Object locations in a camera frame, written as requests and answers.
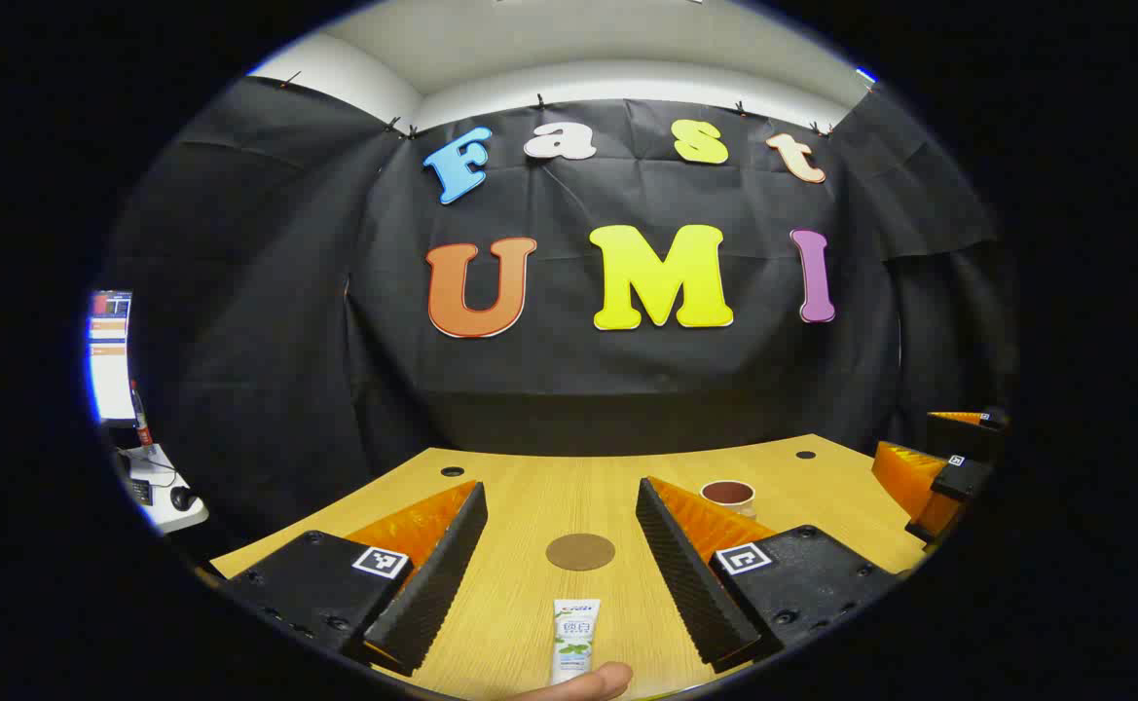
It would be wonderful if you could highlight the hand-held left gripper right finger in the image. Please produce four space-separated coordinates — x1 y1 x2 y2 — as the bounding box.
636 476 905 675

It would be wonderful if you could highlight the white side desk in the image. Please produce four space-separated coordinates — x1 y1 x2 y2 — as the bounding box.
113 443 209 535

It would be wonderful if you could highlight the round brown coaster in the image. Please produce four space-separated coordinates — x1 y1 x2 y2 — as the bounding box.
545 533 617 572

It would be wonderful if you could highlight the beige cup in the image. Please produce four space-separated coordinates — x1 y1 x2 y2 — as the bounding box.
700 479 759 519

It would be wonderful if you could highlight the red bottle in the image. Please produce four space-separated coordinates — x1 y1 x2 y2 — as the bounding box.
128 380 155 449

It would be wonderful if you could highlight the computer monitor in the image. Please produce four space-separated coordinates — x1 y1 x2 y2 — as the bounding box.
87 289 138 426

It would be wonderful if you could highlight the white toothpaste tube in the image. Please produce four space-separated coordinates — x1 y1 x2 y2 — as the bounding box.
550 598 602 685

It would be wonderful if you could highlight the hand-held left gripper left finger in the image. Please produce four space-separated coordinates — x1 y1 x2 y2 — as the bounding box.
221 480 489 678

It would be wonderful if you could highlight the black backdrop cloth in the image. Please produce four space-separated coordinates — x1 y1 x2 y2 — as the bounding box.
106 73 1017 546

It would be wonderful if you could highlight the wooden desktop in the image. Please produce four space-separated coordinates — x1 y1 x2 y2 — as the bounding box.
208 433 930 700

